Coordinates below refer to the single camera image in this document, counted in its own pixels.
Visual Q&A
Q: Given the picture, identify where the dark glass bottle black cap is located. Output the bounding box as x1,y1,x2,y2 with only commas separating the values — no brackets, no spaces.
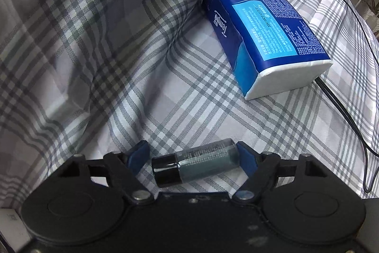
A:
152,139,240,188

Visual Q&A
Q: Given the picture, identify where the blue tissue pack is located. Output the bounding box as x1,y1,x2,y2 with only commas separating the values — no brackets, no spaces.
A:
202,0,332,100

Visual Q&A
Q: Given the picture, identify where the grey plaid sofa cover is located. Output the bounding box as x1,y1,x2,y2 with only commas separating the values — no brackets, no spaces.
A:
1,0,378,209

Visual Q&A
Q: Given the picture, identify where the black cable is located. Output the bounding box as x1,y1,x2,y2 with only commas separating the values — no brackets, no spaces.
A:
240,0,379,193

